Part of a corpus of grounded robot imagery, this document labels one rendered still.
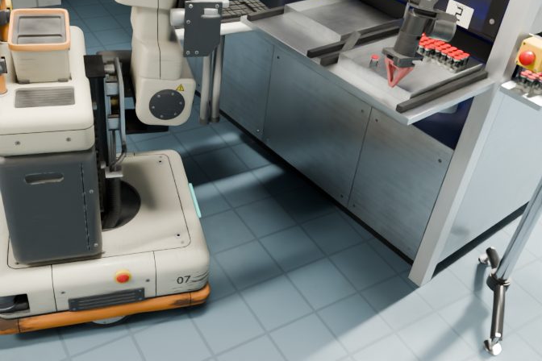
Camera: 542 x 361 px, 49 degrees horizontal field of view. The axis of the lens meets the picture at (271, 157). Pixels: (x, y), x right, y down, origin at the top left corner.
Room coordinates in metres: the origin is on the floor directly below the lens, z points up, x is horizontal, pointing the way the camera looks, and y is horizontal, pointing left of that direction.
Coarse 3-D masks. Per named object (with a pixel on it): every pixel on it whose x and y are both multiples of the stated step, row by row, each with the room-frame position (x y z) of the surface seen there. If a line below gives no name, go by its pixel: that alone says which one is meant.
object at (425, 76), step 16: (368, 48) 1.64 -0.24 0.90; (352, 64) 1.51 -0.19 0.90; (368, 64) 1.57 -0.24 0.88; (384, 64) 1.59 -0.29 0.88; (416, 64) 1.62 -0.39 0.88; (432, 64) 1.63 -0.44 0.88; (480, 64) 1.61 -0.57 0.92; (368, 80) 1.47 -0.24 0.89; (384, 80) 1.43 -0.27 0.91; (416, 80) 1.52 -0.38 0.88; (432, 80) 1.53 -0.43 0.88; (448, 80) 1.50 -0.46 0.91; (400, 96) 1.39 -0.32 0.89
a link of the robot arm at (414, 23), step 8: (408, 16) 1.42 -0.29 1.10; (416, 16) 1.40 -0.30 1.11; (424, 16) 1.41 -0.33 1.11; (432, 16) 1.43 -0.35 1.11; (408, 24) 1.41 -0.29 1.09; (416, 24) 1.40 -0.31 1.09; (424, 24) 1.41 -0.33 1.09; (432, 24) 1.42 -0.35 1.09; (408, 32) 1.40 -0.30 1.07; (416, 32) 1.40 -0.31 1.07
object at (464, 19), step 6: (450, 0) 1.74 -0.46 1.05; (450, 6) 1.73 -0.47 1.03; (456, 6) 1.72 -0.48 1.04; (462, 6) 1.70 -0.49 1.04; (450, 12) 1.73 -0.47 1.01; (462, 12) 1.70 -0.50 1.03; (468, 12) 1.69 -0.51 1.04; (462, 18) 1.70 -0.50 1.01; (468, 18) 1.68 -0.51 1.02; (462, 24) 1.69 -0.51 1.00; (468, 24) 1.68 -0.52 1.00
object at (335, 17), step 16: (304, 0) 1.92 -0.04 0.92; (320, 0) 1.97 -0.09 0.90; (336, 0) 2.03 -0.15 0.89; (352, 0) 2.07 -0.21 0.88; (288, 16) 1.84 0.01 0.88; (304, 16) 1.79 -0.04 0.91; (320, 16) 1.88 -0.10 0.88; (336, 16) 1.90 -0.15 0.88; (352, 16) 1.92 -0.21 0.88; (368, 16) 1.94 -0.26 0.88; (384, 16) 1.96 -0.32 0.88; (320, 32) 1.74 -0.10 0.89; (336, 32) 1.69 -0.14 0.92; (368, 32) 1.77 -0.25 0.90
